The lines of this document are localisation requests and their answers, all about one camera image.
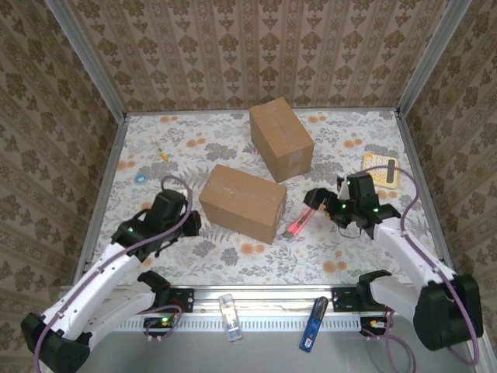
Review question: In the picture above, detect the floral tablecloth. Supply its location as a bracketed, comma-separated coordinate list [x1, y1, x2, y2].
[83, 110, 447, 287]

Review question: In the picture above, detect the brown cardboard box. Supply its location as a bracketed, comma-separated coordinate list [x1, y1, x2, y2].
[197, 163, 288, 246]
[248, 96, 316, 183]

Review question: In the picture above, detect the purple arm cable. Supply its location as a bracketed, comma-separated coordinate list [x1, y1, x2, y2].
[364, 166, 481, 373]
[33, 175, 194, 373]

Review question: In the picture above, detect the small black controller board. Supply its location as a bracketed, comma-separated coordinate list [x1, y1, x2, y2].
[360, 316, 389, 337]
[143, 315, 176, 331]

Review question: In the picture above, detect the grey metal panel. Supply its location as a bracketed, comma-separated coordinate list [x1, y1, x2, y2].
[36, 313, 497, 373]

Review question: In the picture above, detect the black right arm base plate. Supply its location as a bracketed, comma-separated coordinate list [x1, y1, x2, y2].
[332, 287, 393, 313]

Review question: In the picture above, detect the slanted aluminium frame post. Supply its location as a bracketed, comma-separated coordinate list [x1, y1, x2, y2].
[395, 0, 473, 117]
[44, 0, 129, 120]

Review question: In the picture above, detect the yellow calculator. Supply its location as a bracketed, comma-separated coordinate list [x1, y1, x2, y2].
[360, 152, 401, 190]

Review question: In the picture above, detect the long aluminium mounting rail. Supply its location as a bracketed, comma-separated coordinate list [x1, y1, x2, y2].
[54, 283, 482, 315]

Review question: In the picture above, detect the aluminium table side rail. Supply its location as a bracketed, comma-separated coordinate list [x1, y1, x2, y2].
[394, 110, 459, 283]
[71, 114, 131, 287]

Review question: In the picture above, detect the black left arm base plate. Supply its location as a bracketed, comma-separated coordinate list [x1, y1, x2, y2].
[124, 288, 195, 314]

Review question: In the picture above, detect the yellow-handled small screwdriver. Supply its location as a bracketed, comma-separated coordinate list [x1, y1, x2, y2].
[151, 136, 170, 162]

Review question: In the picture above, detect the pink utility knife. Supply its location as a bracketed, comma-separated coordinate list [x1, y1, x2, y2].
[284, 205, 319, 241]

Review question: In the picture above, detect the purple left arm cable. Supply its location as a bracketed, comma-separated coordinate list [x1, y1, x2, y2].
[33, 175, 194, 373]

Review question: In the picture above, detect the white slotted cable duct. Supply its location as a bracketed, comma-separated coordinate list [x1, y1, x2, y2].
[69, 315, 364, 331]

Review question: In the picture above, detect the clear plastic case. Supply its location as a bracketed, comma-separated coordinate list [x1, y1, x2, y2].
[217, 294, 244, 343]

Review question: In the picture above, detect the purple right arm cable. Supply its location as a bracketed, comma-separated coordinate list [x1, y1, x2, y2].
[364, 166, 481, 373]

